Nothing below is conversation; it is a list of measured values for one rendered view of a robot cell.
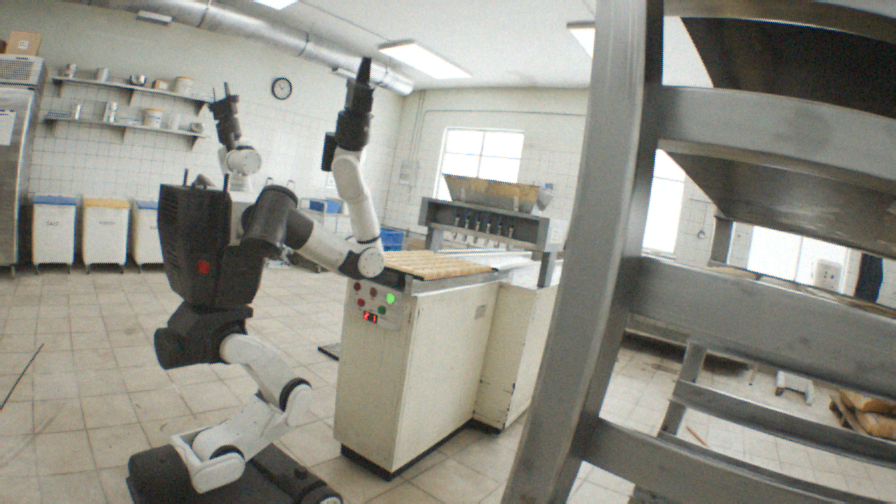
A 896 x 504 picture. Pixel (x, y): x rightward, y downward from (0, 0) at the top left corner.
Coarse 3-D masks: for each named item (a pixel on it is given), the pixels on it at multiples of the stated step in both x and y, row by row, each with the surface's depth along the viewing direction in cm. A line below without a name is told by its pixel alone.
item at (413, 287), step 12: (528, 264) 237; (408, 276) 139; (468, 276) 173; (480, 276) 183; (492, 276) 194; (504, 276) 207; (408, 288) 140; (420, 288) 144; (432, 288) 150; (444, 288) 158
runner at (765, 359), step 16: (704, 336) 51; (720, 352) 47; (736, 352) 47; (752, 352) 45; (784, 368) 40; (800, 368) 39; (816, 368) 37; (832, 384) 34; (848, 384) 33; (864, 384) 31
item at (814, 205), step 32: (672, 160) 24; (704, 160) 21; (704, 192) 33; (736, 192) 28; (768, 192) 24; (800, 192) 20; (832, 192) 17; (864, 192) 14; (768, 224) 42; (800, 224) 33; (832, 224) 26; (864, 224) 20
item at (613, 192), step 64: (640, 0) 16; (640, 64) 16; (640, 128) 17; (576, 192) 19; (640, 192) 18; (576, 256) 19; (640, 256) 19; (576, 320) 19; (576, 384) 18; (576, 448) 19
